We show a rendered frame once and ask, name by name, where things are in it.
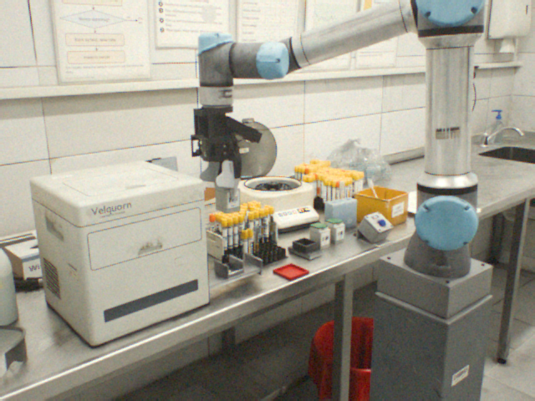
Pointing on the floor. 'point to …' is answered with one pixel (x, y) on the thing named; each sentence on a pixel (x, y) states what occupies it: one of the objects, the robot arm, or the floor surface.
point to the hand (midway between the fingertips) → (227, 191)
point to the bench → (278, 339)
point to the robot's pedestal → (428, 352)
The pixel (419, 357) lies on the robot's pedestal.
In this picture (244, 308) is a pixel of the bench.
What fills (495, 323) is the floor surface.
